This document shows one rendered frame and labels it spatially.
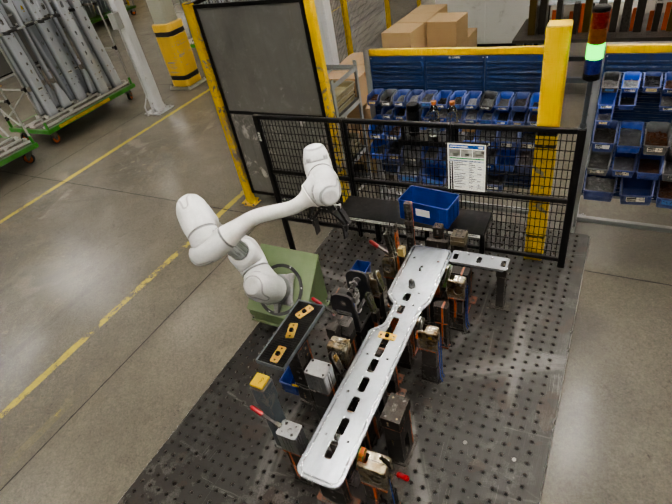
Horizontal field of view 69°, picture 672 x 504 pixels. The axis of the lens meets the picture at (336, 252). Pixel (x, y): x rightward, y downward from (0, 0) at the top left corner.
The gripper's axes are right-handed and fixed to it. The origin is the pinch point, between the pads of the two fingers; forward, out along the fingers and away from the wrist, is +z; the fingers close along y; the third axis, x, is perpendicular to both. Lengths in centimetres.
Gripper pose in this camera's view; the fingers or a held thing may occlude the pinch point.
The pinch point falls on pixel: (331, 232)
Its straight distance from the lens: 209.1
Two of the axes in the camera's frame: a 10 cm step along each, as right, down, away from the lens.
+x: 4.3, -6.2, 6.6
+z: 1.6, 7.7, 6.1
